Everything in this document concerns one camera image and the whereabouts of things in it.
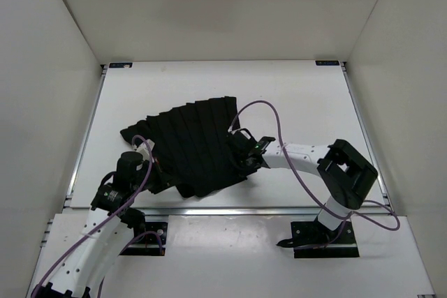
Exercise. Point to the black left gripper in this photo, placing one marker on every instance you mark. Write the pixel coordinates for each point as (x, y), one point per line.
(163, 181)

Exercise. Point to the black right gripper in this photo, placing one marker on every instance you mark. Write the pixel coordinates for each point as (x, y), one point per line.
(243, 173)

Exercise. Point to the black pleated skirt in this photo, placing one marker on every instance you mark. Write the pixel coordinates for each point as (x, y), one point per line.
(191, 147)

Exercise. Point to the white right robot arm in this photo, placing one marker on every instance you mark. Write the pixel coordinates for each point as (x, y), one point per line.
(346, 173)

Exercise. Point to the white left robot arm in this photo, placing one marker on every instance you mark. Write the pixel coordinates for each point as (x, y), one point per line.
(112, 225)

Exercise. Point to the left corner marker sticker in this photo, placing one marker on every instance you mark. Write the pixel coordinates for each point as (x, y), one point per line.
(120, 65)

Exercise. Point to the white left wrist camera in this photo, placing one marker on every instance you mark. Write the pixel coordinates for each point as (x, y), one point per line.
(142, 148)

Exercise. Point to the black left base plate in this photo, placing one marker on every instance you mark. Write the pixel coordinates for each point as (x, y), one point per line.
(150, 240)

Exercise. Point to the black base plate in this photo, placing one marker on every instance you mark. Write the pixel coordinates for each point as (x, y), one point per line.
(150, 240)
(312, 240)

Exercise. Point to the aluminium table edge rail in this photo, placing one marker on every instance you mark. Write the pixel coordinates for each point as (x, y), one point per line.
(228, 211)

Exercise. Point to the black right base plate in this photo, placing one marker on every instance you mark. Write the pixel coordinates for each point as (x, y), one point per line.
(312, 240)

